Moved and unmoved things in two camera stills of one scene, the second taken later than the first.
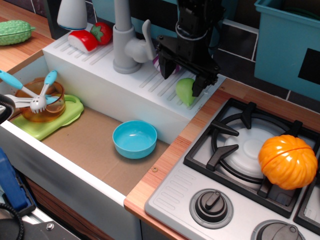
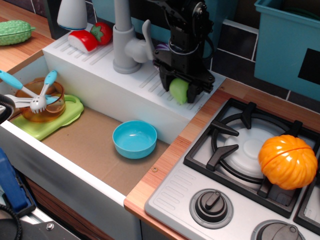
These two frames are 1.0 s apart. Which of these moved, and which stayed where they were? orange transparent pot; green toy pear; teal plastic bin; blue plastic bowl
Moved: green toy pear
Stayed: blue plastic bowl; orange transparent pot; teal plastic bin
